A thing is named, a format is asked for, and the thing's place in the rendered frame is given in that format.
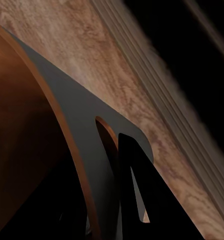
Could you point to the can of soda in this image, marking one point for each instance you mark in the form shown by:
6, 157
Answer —
113, 167

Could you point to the wood fireplace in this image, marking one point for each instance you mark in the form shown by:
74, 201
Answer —
175, 48

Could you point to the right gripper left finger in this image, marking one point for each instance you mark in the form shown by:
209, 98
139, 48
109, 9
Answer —
55, 210

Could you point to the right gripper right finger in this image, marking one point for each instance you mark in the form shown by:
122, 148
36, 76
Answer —
168, 219

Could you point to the trash can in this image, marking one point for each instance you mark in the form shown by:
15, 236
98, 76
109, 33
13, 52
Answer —
43, 113

